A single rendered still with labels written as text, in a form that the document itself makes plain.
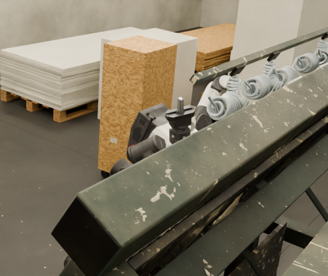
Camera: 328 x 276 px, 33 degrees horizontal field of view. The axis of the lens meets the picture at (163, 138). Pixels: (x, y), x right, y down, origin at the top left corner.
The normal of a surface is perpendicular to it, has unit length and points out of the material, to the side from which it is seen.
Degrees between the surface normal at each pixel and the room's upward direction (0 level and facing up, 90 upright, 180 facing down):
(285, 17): 90
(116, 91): 90
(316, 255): 0
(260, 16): 90
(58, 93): 90
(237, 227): 31
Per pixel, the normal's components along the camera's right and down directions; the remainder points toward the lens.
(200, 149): 0.50, -0.65
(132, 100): -0.53, 0.28
